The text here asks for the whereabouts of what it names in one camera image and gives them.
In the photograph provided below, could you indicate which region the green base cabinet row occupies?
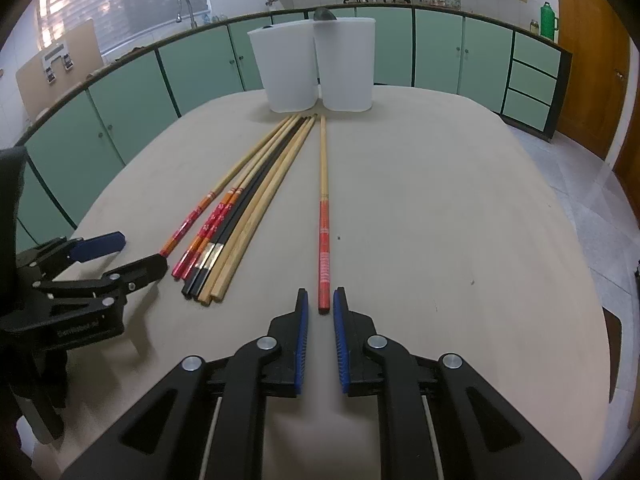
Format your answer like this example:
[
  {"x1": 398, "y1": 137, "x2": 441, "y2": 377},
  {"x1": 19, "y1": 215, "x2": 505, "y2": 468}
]
[{"x1": 0, "y1": 2, "x2": 573, "y2": 261}]

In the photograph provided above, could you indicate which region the chrome kitchen faucet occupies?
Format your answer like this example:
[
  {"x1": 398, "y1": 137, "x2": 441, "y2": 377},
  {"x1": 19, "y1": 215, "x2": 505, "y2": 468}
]
[{"x1": 175, "y1": 0, "x2": 198, "y2": 28}]

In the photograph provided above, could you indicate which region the red handled bamboo chopstick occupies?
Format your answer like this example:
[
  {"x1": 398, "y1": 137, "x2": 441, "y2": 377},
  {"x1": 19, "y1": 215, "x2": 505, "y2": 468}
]
[{"x1": 318, "y1": 114, "x2": 332, "y2": 315}]

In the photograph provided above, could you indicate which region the orange banded red chopstick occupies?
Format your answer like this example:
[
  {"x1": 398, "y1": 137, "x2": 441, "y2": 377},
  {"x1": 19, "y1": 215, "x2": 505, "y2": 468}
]
[{"x1": 159, "y1": 114, "x2": 299, "y2": 257}]

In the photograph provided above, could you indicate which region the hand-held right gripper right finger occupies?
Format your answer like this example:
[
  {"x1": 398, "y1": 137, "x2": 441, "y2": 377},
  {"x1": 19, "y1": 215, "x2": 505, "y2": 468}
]
[{"x1": 332, "y1": 286, "x2": 583, "y2": 480}]

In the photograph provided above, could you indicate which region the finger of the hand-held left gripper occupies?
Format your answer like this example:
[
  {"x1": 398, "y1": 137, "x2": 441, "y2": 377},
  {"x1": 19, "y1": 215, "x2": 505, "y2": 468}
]
[
  {"x1": 17, "y1": 231, "x2": 126, "y2": 286},
  {"x1": 35, "y1": 255, "x2": 168, "y2": 311}
]

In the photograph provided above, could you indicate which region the brown wooden chair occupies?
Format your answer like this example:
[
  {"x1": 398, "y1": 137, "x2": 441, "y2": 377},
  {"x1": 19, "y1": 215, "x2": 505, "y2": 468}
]
[{"x1": 602, "y1": 306, "x2": 623, "y2": 403}]

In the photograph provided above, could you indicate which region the white plastic utensil holder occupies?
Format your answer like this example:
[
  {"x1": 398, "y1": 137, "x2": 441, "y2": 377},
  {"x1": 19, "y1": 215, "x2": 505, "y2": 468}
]
[
  {"x1": 313, "y1": 16, "x2": 377, "y2": 113},
  {"x1": 247, "y1": 22, "x2": 319, "y2": 113}
]

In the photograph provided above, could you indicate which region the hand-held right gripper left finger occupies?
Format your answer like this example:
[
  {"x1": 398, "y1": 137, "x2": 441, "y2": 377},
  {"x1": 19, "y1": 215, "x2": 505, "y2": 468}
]
[{"x1": 60, "y1": 287, "x2": 311, "y2": 480}]

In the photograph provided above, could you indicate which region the green thermos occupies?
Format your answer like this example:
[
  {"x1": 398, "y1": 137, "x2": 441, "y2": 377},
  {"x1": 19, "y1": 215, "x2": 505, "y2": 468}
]
[{"x1": 539, "y1": 1, "x2": 560, "y2": 42}]

